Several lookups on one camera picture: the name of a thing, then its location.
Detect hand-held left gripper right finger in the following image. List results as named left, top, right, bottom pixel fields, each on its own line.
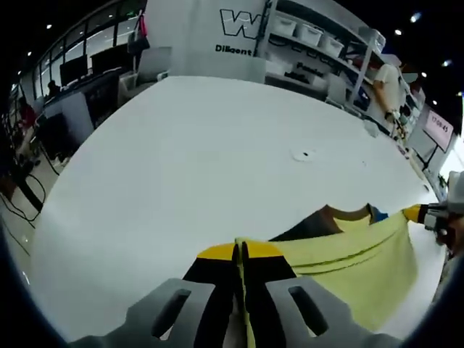
left=241, top=241, right=404, bottom=348

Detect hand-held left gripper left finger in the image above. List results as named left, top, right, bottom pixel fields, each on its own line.
left=67, top=242, right=241, bottom=348

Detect yellow blue grey garment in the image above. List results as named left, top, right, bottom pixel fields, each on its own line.
left=233, top=203, right=421, bottom=348

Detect pink timer screen on stand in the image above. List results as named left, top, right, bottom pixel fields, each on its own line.
left=407, top=103, right=456, bottom=171

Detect white round table grommet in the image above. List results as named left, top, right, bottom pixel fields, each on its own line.
left=291, top=147, right=317, bottom=162

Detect grey metal shelf rack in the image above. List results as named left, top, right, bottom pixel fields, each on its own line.
left=259, top=0, right=427, bottom=120

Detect black office chair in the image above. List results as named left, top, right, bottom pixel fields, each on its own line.
left=38, top=114, right=79, bottom=164

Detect row of white storage bins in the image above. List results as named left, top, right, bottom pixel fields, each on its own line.
left=275, top=16, right=387, bottom=59

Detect grey desk side panel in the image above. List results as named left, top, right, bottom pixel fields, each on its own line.
left=45, top=96, right=95, bottom=160

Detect black desk panel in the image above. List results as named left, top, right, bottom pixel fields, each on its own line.
left=83, top=74, right=120, bottom=130

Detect white lettered pillar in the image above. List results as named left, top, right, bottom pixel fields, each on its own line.
left=144, top=0, right=271, bottom=83

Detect wide black monitor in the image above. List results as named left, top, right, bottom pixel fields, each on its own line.
left=90, top=46, right=126, bottom=75

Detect small black monitor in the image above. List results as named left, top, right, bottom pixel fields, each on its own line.
left=59, top=54, right=89, bottom=86

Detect grey hanging handbag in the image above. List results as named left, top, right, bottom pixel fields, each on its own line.
left=127, top=17, right=151, bottom=54

